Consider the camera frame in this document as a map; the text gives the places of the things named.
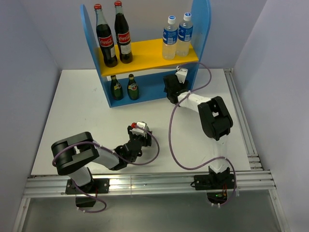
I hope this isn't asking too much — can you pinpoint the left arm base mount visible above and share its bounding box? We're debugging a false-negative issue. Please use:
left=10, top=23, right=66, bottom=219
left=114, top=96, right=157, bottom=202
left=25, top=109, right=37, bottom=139
left=65, top=178, right=110, bottom=209

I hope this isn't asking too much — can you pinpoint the green Perrier bottle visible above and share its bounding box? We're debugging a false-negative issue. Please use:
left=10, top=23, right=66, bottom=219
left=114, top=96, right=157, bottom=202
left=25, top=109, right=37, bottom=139
left=127, top=74, right=140, bottom=100
left=110, top=75, right=123, bottom=101

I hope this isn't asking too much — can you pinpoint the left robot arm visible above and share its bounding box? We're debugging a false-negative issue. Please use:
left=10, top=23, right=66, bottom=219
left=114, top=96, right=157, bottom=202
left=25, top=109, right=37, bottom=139
left=51, top=122, right=152, bottom=193

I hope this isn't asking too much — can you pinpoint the aluminium front rail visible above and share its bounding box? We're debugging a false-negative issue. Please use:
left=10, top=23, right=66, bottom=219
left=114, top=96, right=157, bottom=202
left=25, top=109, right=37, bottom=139
left=13, top=171, right=276, bottom=232

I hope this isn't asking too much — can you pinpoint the blue and yellow shelf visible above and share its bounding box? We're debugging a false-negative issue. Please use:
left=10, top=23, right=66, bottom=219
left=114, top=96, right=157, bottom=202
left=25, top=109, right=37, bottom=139
left=80, top=0, right=211, bottom=108

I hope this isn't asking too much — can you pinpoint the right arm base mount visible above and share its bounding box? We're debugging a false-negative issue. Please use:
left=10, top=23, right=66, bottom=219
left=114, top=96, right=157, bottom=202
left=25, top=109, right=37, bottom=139
left=190, top=171, right=237, bottom=208

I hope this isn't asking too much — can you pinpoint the right cola glass bottle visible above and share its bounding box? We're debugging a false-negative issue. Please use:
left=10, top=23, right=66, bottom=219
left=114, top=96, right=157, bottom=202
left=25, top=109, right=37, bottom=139
left=114, top=0, right=133, bottom=64

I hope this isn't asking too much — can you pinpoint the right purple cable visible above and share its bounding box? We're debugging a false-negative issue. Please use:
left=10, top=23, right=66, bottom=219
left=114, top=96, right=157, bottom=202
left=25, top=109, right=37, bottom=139
left=168, top=62, right=238, bottom=206

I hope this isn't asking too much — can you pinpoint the aluminium side rail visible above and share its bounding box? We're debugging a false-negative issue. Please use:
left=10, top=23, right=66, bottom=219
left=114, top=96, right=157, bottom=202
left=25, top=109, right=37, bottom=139
left=224, top=69, right=290, bottom=232

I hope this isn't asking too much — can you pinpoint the Pocari Sweat bottle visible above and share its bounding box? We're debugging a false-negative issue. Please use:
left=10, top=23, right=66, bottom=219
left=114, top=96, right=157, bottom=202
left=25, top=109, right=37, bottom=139
left=162, top=15, right=178, bottom=60
left=176, top=12, right=193, bottom=57

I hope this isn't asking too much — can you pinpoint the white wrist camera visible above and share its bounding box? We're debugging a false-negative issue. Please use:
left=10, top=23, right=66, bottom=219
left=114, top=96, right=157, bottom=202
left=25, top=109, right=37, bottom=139
left=130, top=121, right=148, bottom=137
left=175, top=66, right=188, bottom=84

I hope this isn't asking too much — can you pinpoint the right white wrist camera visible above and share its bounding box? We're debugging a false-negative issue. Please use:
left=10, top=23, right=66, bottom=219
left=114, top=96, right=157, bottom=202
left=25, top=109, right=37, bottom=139
left=175, top=66, right=188, bottom=84

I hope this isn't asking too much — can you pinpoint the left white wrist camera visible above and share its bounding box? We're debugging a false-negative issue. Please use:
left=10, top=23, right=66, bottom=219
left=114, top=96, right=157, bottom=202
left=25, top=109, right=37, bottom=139
left=130, top=121, right=148, bottom=137

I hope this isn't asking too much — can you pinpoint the cola glass bottle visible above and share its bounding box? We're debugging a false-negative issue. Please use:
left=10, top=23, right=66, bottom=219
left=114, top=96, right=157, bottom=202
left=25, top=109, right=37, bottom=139
left=114, top=0, right=133, bottom=64
left=94, top=3, right=118, bottom=68

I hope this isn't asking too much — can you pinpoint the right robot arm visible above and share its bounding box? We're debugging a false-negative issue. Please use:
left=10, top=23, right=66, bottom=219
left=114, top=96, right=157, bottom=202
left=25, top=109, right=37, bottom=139
left=163, top=74, right=233, bottom=189

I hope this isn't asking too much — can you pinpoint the left cola glass bottle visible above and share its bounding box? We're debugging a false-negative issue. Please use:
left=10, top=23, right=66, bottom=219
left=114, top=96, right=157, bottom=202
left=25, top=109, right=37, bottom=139
left=94, top=3, right=118, bottom=68

